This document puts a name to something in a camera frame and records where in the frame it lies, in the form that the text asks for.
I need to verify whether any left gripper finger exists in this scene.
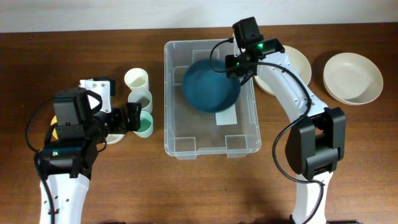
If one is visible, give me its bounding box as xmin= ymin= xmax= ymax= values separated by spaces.
xmin=126 ymin=102 xmax=142 ymax=131
xmin=93 ymin=77 xmax=116 ymax=96

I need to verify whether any cream cup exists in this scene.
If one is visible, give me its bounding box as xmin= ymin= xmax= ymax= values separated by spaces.
xmin=124 ymin=68 xmax=149 ymax=90

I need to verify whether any green cup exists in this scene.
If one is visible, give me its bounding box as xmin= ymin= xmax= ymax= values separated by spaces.
xmin=134 ymin=111 xmax=154 ymax=138

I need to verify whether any blue plate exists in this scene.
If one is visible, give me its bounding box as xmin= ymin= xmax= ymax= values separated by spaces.
xmin=182 ymin=59 xmax=241 ymax=113

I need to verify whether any beige plate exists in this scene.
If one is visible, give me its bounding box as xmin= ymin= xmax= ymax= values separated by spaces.
xmin=323 ymin=53 xmax=384 ymax=105
xmin=254 ymin=45 xmax=312 ymax=95

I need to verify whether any clear plastic storage bin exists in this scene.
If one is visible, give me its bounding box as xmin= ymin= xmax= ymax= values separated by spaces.
xmin=164 ymin=39 xmax=262 ymax=159

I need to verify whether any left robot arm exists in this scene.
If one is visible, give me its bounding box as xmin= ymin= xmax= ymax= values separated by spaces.
xmin=34 ymin=77 xmax=142 ymax=223

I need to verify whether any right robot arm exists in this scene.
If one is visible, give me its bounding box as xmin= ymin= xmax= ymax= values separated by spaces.
xmin=225 ymin=17 xmax=346 ymax=223

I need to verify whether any grey cup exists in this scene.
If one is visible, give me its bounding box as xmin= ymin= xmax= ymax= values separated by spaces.
xmin=127 ymin=88 xmax=153 ymax=113

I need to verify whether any white bowl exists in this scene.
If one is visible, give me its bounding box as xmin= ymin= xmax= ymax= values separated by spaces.
xmin=106 ymin=134 xmax=124 ymax=144

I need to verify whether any white label in bin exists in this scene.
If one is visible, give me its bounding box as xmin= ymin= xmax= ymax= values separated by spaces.
xmin=215 ymin=105 xmax=238 ymax=126

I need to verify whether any yellow bowl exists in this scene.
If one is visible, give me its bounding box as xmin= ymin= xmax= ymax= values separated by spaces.
xmin=50 ymin=116 xmax=58 ymax=139

